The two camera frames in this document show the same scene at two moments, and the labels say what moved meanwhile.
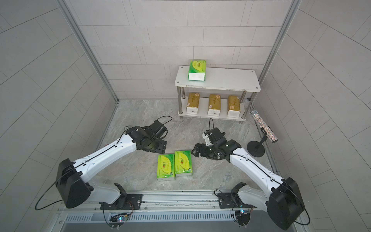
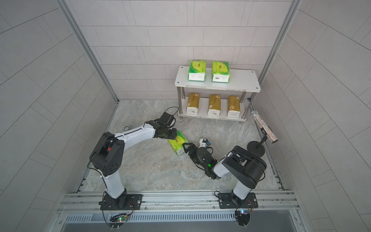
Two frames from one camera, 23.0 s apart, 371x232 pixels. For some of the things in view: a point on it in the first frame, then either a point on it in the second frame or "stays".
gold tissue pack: [215, 105] stays
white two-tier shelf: [243, 80] stays
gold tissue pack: [234, 108] stays
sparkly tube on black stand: [254, 148] stays
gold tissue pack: [192, 103] stays
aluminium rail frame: [165, 201] stays
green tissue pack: [165, 167] to [177, 144]
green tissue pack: [197, 70] stays
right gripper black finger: [202, 148] to [192, 149]
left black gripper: [163, 149] to [174, 135]
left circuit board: [118, 220] stays
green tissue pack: [183, 161] to [220, 72]
